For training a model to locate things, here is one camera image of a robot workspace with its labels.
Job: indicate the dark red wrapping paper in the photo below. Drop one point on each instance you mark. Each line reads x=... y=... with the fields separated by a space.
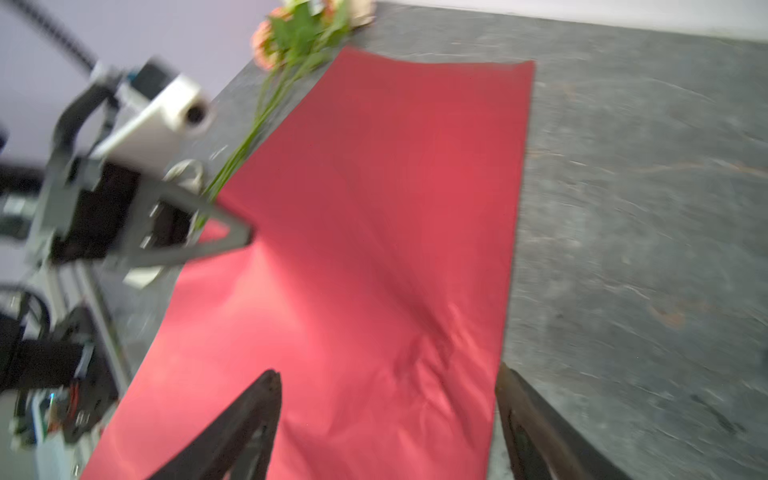
x=385 y=209

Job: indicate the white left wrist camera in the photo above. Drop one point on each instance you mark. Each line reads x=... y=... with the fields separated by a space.
x=160 y=108

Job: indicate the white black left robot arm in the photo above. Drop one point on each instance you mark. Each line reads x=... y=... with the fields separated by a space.
x=66 y=361

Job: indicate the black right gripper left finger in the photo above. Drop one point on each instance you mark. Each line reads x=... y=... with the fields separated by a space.
x=239 y=442

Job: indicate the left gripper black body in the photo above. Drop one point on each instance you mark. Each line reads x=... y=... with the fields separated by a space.
x=110 y=213

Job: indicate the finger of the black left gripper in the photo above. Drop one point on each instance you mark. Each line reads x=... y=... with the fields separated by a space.
x=227 y=232

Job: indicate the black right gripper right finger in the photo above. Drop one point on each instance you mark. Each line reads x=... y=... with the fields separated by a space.
x=540 y=443

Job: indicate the cream fake rose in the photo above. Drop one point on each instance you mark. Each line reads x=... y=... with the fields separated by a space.
x=360 y=12

